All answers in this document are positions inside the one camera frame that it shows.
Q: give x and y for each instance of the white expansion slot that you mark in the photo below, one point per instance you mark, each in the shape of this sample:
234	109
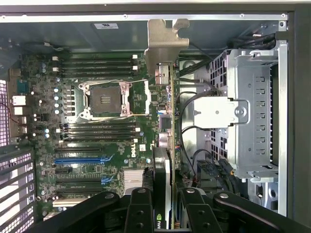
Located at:
65	203

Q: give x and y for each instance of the CPU socket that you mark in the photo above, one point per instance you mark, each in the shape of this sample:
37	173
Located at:
105	100

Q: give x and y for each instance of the blue expansion slot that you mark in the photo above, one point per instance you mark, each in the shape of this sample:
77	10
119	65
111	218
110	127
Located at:
77	161

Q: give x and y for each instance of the perforated metal disk bay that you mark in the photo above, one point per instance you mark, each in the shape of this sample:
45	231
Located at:
252	85

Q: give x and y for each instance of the black power plug bundle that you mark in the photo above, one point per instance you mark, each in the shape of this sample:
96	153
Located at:
213	170

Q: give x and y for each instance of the dark grey open PC case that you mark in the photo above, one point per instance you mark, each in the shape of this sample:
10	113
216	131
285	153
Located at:
73	31

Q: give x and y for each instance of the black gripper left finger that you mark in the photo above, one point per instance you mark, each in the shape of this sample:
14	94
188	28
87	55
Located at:
141	213

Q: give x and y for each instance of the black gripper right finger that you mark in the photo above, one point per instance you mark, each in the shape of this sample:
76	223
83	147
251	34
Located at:
196	213

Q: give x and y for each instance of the silver socket cover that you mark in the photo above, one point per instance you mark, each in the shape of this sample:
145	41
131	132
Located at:
147	97

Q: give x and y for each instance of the short black expansion slot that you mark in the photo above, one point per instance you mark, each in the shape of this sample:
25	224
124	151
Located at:
62	171

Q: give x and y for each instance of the green motherboard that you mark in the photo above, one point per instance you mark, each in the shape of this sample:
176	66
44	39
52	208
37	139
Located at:
116	155

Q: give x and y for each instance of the silver finned chipset heatsink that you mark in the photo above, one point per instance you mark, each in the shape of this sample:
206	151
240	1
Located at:
132	177

